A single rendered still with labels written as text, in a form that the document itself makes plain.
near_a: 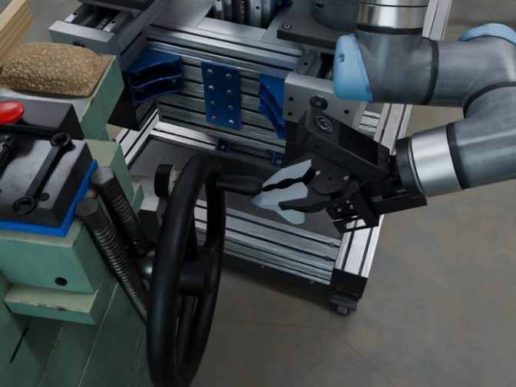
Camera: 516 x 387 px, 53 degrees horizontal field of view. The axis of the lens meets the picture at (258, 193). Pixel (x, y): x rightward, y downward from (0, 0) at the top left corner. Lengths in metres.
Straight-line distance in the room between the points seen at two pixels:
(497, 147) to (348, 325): 1.02
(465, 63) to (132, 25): 0.73
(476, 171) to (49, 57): 0.56
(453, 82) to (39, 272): 0.48
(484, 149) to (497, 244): 1.24
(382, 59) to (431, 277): 1.13
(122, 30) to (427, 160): 0.74
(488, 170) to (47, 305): 0.47
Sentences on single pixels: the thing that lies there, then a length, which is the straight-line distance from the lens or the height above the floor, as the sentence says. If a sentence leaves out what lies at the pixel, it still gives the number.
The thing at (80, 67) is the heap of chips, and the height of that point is 0.92.
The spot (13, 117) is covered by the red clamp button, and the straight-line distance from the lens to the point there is 0.55.
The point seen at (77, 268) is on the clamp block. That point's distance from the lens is 0.53.
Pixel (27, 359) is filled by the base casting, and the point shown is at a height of 0.77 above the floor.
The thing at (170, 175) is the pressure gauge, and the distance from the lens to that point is 0.90.
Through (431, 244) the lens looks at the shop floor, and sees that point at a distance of 1.72.
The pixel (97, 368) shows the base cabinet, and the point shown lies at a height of 0.54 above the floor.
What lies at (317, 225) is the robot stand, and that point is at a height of 0.21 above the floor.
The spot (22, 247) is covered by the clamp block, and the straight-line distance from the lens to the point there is 0.53.
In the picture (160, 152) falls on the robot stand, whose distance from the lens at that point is 1.62.
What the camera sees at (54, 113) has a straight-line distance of 0.56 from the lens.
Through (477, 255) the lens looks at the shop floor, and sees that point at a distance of 1.75.
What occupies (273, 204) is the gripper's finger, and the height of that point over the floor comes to 0.85.
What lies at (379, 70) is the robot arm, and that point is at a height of 1.00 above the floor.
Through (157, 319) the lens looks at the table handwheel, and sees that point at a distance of 0.51.
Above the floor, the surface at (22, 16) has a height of 0.93.
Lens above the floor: 1.35
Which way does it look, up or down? 50 degrees down
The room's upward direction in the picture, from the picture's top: straight up
